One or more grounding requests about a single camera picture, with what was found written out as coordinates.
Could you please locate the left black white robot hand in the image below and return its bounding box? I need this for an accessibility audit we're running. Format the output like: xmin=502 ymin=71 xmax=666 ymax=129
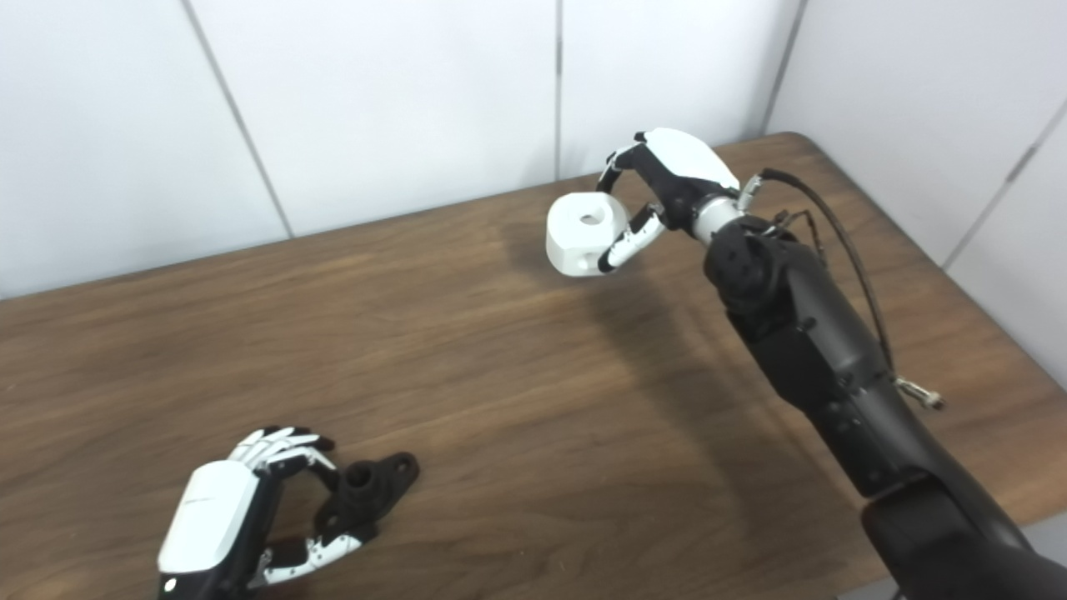
xmin=157 ymin=427 xmax=368 ymax=600

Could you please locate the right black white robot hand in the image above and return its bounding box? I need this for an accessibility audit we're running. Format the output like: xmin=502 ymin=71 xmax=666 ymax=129
xmin=597 ymin=127 xmax=743 ymax=274

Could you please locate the round white piece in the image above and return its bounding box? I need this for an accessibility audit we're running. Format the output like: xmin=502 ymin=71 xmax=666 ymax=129
xmin=546 ymin=192 xmax=631 ymax=278

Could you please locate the black flanged holder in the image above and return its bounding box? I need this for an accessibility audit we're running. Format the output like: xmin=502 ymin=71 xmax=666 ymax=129
xmin=314 ymin=452 xmax=420 ymax=543

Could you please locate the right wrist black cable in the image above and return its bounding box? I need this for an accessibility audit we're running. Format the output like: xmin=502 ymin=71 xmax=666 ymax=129
xmin=738 ymin=168 xmax=947 ymax=412

